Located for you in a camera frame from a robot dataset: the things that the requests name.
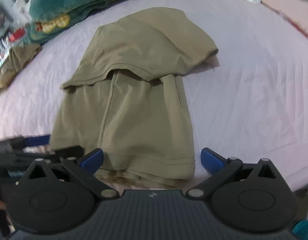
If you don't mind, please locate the tan t-shirt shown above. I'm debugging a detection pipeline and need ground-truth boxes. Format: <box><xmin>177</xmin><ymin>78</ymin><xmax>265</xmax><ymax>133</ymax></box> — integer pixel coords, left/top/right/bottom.
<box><xmin>49</xmin><ymin>7</ymin><xmax>218</xmax><ymax>188</ymax></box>

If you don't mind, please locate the brown speckled folded cloth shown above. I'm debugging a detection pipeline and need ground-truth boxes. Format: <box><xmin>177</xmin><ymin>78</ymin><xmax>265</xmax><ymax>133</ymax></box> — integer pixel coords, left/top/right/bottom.
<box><xmin>0</xmin><ymin>43</ymin><xmax>42</xmax><ymax>92</ymax></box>

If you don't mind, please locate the cluttered side desk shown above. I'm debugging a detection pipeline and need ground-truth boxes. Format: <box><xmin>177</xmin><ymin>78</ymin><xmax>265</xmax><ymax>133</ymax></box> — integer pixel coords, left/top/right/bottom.
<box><xmin>0</xmin><ymin>21</ymin><xmax>25</xmax><ymax>68</ymax></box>

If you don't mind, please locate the red box on desk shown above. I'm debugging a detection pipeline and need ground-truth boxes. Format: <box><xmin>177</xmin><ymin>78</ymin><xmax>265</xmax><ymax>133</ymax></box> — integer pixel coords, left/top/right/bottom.
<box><xmin>9</xmin><ymin>28</ymin><xmax>26</xmax><ymax>42</ymax></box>

